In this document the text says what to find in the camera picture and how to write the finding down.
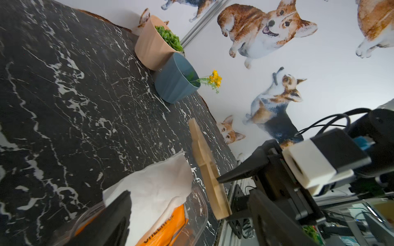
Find blue-grey flower pot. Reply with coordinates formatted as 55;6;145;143
153;53;201;104

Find orange tissue pack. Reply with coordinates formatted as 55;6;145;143
73;150;194;246

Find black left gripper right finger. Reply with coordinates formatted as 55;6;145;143
247;189;322;246

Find peach succulent pot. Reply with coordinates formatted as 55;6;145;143
134;15;182;71

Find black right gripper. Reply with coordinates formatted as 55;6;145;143
216;108;394;227

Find yellow artificial flower sprig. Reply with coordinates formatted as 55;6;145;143
190;70;222;94

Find aluminium frame post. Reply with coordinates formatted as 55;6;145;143
181;0;232;48

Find light wooden lid board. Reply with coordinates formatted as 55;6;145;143
188;118;232;220

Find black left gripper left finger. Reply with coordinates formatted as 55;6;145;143
66;191;132;246

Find clear plastic box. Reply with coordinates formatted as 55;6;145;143
48;185;208;246

